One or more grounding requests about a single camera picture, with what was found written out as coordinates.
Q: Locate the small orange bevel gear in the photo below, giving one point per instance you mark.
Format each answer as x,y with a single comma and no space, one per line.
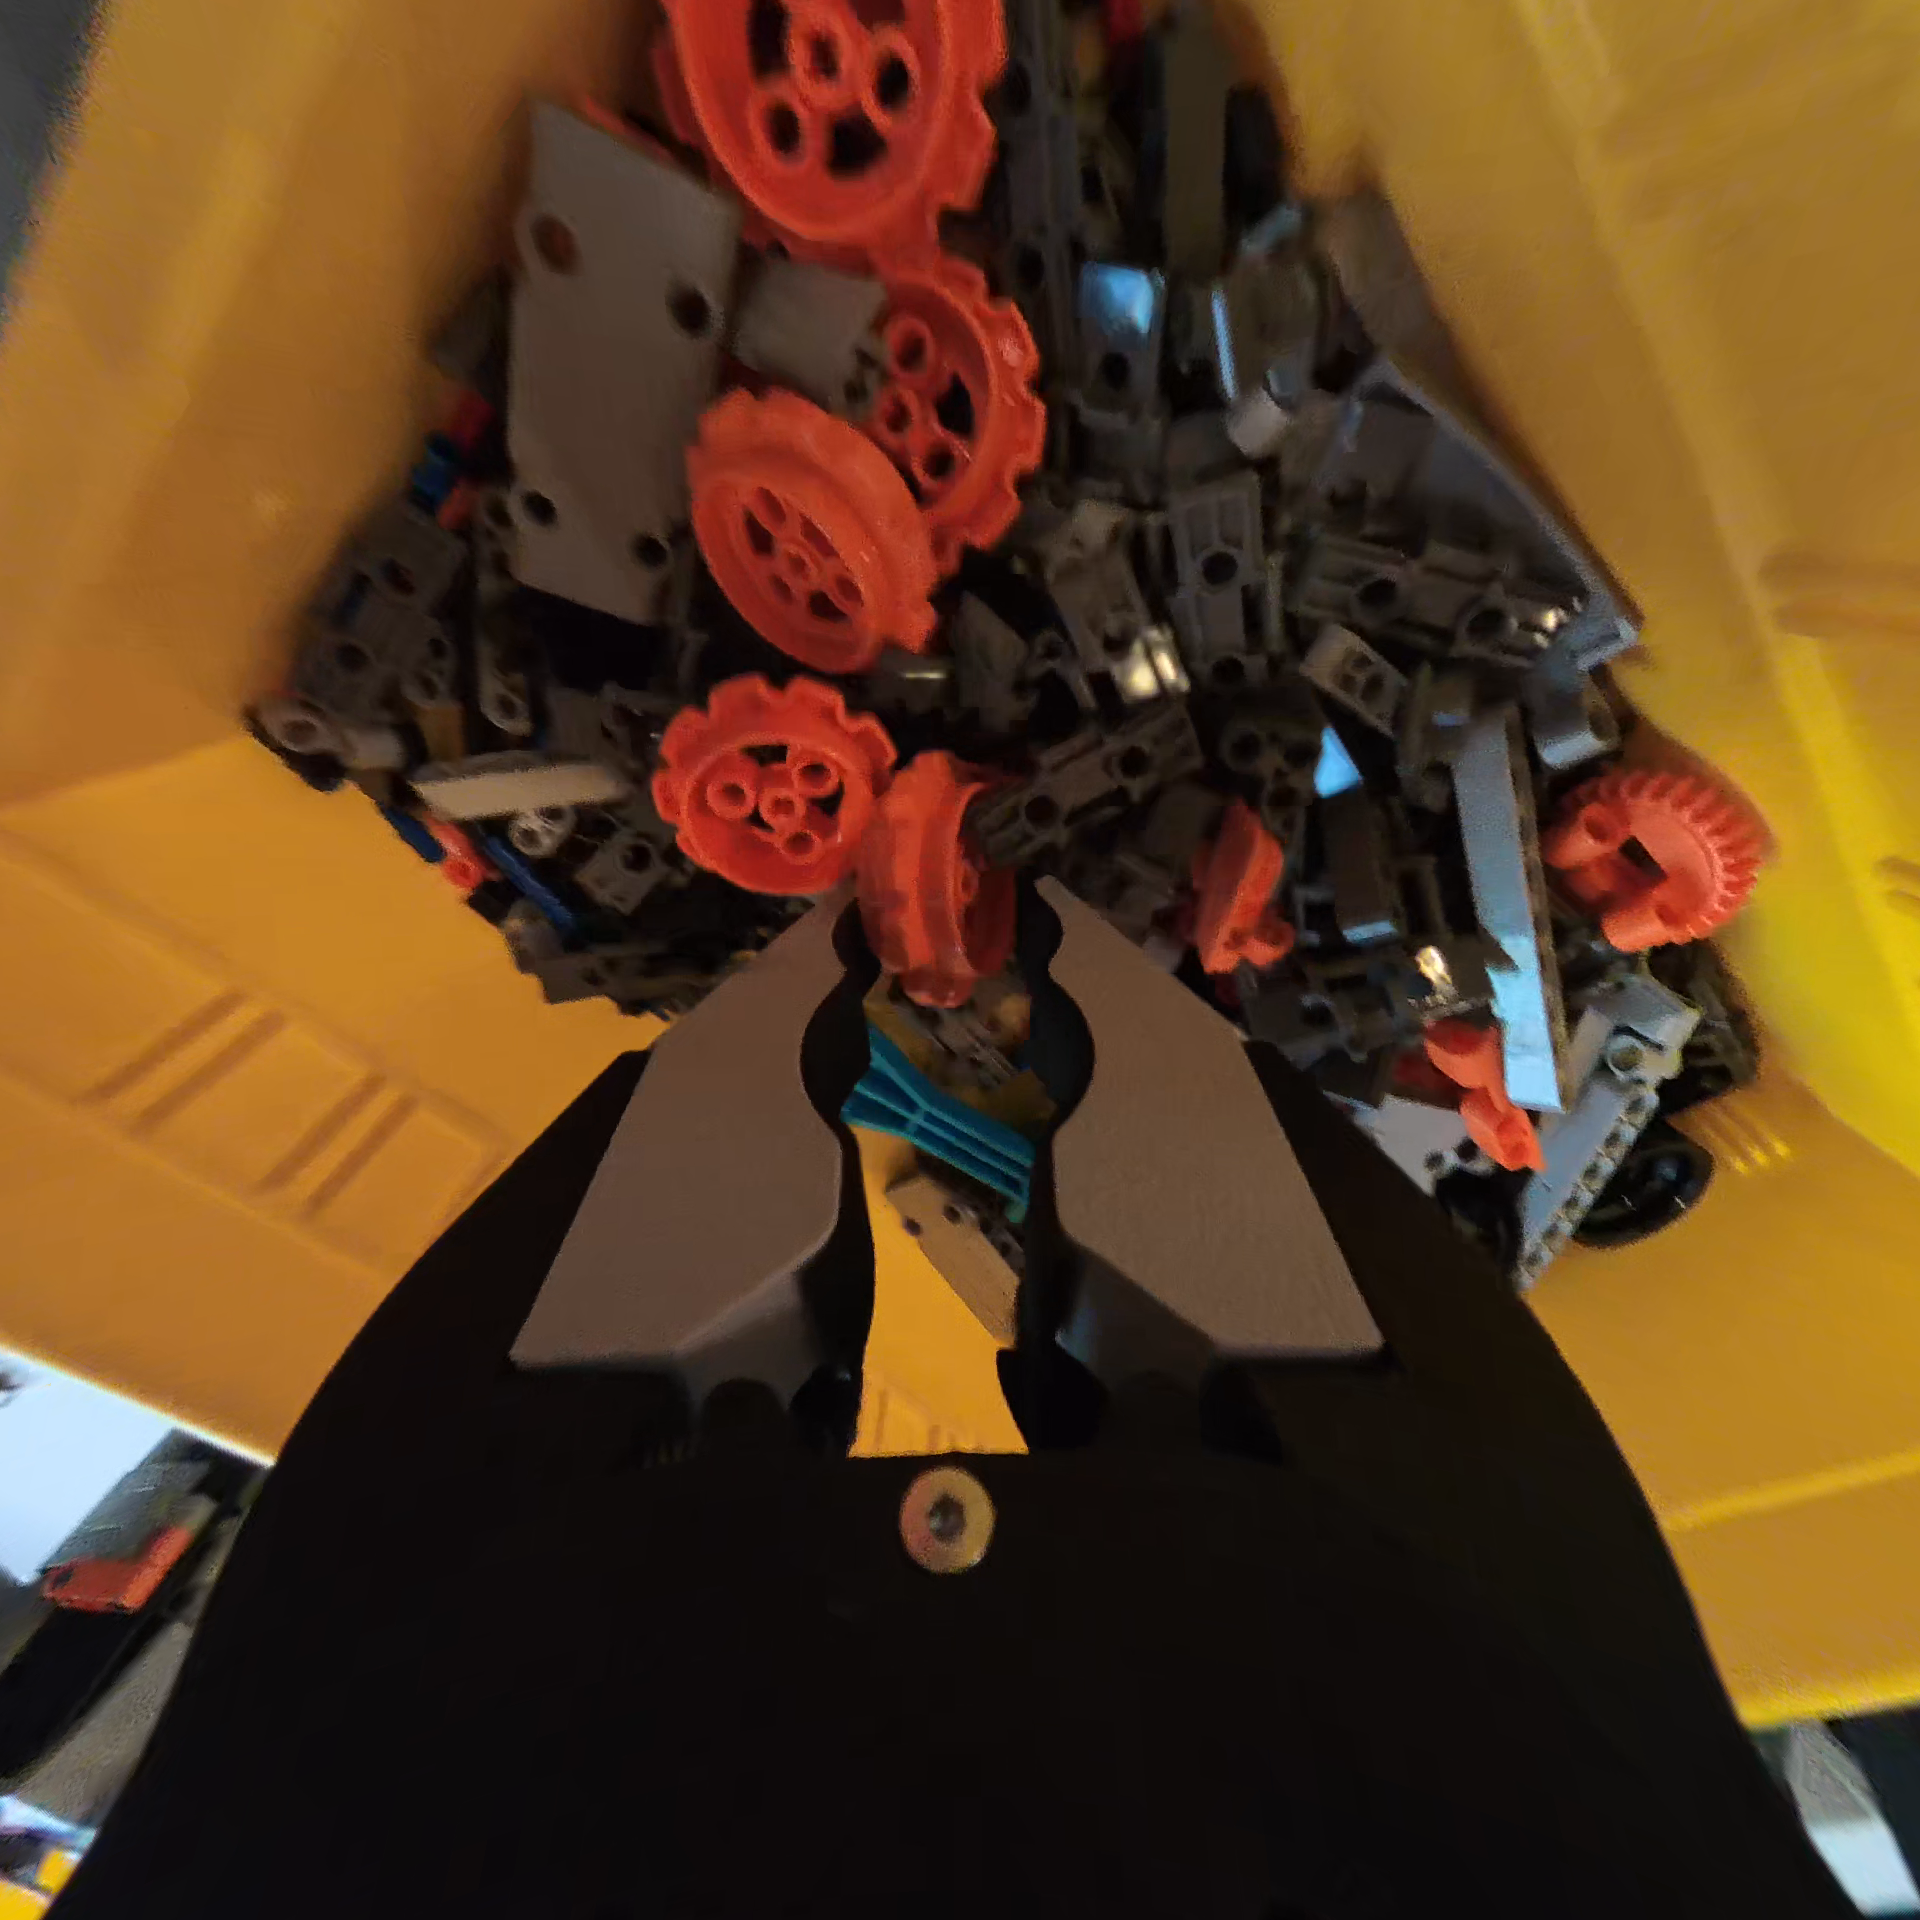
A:
1694,840

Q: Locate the orange toy gear wheel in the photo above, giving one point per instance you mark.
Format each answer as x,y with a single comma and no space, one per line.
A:
1004,434
735,495
968,104
923,900
683,788

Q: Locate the black toy wheel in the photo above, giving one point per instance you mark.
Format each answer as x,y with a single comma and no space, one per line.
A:
1651,1184

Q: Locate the yellow storage bin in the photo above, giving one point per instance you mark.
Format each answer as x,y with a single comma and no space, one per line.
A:
225,1125

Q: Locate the pile of toy building parts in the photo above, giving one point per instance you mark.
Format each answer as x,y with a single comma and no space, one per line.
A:
1201,601

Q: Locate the curved grey toy panel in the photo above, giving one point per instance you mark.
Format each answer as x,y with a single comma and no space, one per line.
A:
1470,480

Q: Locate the grey toy plate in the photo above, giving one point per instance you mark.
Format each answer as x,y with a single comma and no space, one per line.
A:
600,375

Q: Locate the long grey toy beam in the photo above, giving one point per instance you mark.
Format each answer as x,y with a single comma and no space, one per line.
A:
1508,900

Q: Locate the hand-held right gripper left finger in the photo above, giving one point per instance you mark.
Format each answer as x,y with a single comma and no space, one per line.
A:
691,1201

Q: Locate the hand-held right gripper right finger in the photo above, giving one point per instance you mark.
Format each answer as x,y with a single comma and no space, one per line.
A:
1201,1201

